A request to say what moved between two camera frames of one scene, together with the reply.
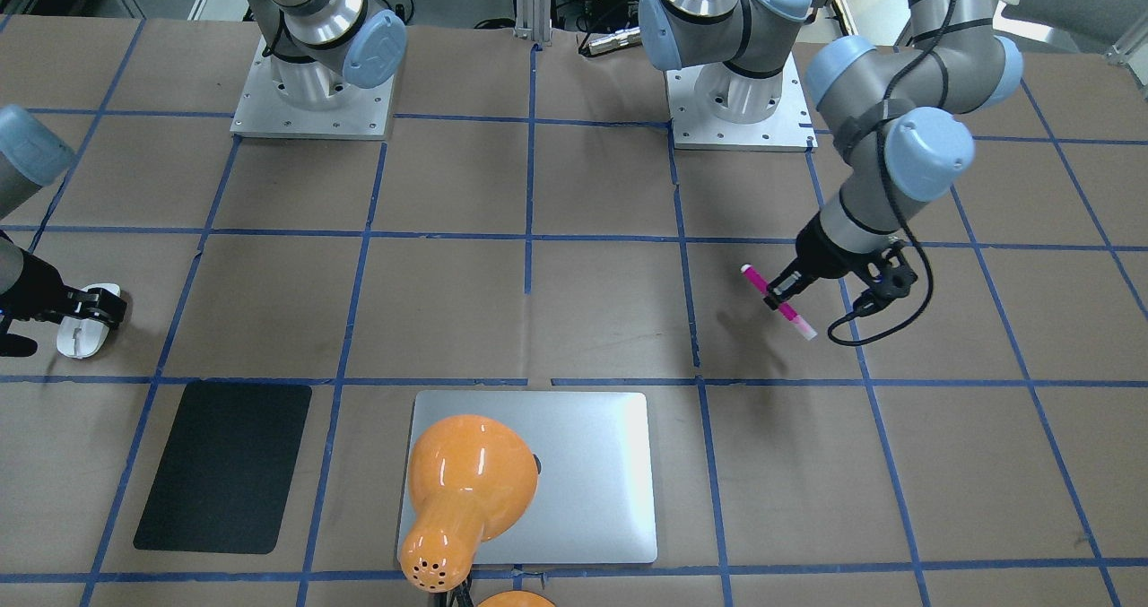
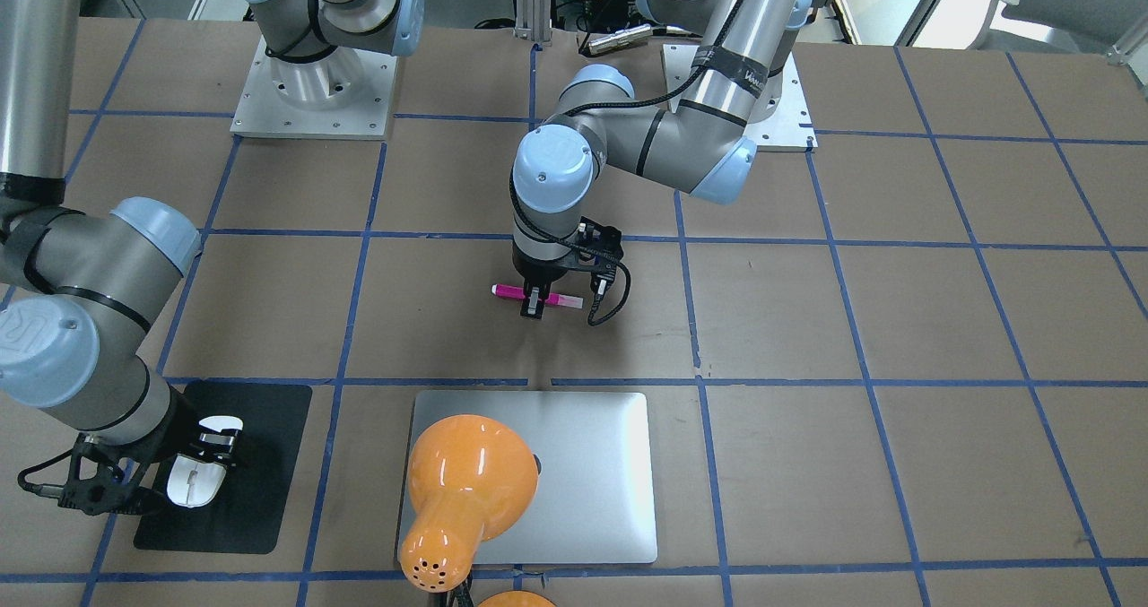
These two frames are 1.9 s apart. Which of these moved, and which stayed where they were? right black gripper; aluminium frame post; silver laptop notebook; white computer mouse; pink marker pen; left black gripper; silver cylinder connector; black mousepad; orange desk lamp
Moved: white computer mouse; left black gripper; pink marker pen; right black gripper
Stayed: silver cylinder connector; black mousepad; aluminium frame post; silver laptop notebook; orange desk lamp
